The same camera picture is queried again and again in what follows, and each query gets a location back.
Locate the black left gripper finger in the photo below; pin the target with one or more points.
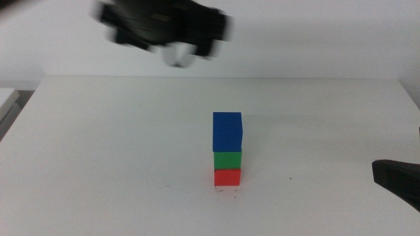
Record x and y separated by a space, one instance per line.
131 40
205 49

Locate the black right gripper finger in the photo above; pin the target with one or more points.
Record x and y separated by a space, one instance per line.
400 177

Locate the blue cube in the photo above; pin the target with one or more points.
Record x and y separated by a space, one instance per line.
227 131

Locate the green cube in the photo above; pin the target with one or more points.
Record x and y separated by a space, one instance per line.
227 160

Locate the red cube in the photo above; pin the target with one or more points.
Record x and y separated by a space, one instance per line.
227 177

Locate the white side table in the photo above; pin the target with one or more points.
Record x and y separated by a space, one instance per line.
6 98

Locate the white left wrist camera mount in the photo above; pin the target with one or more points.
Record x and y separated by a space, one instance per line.
178 55

